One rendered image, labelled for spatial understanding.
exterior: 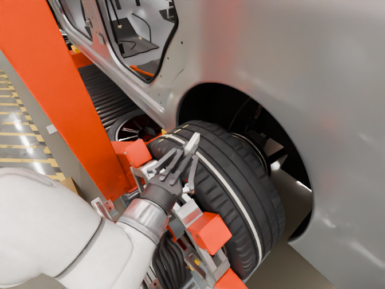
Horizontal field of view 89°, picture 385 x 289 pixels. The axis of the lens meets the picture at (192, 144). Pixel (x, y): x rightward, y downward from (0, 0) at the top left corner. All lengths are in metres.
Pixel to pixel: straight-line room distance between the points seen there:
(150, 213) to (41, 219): 0.17
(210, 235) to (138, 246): 0.22
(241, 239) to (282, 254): 1.21
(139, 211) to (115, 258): 0.08
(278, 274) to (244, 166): 1.25
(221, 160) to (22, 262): 0.49
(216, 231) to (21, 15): 0.76
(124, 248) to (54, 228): 0.11
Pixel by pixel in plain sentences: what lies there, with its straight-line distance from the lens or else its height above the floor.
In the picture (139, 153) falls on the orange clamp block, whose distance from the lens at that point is 0.77.
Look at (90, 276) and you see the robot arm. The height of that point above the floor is 1.33.
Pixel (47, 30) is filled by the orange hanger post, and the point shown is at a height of 1.47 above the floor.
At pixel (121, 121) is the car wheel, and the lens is 1.88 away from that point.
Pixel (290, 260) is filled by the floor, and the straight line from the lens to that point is 1.85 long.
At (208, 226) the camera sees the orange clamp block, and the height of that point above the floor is 1.16.
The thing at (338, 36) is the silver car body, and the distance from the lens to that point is 0.51.
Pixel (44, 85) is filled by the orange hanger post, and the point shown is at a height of 1.32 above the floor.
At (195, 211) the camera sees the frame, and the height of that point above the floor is 1.11.
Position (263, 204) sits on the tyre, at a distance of 0.68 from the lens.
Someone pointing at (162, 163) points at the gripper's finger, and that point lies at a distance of 0.49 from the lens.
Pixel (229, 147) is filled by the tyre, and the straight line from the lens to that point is 0.67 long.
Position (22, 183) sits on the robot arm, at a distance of 0.35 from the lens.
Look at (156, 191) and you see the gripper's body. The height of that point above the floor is 1.30.
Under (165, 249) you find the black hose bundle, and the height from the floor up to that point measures 1.04.
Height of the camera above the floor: 1.67
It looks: 48 degrees down
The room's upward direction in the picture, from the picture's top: straight up
